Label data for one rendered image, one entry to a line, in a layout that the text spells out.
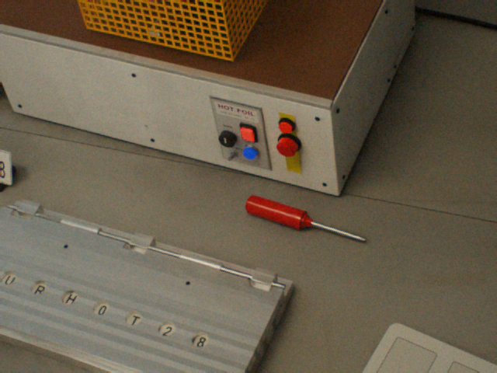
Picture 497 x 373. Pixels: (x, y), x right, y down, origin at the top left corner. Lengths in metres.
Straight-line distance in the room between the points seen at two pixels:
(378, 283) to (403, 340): 0.10
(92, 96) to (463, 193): 0.56
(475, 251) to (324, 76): 0.31
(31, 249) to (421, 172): 0.56
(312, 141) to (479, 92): 0.33
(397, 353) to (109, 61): 0.56
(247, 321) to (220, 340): 0.04
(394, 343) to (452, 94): 0.45
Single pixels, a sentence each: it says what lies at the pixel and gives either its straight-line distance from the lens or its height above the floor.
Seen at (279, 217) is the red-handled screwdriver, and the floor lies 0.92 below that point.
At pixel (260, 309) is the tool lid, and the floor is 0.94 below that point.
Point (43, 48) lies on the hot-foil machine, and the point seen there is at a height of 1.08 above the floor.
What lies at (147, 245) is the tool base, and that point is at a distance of 1.55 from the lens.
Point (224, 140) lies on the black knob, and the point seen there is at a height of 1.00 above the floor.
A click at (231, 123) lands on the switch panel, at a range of 1.56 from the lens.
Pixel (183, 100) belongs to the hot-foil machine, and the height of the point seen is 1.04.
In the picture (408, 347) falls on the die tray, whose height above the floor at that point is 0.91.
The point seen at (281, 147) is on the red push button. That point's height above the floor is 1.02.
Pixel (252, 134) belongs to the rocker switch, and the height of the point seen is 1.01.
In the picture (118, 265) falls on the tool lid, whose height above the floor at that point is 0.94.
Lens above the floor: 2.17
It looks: 51 degrees down
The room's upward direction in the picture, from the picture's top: 11 degrees counter-clockwise
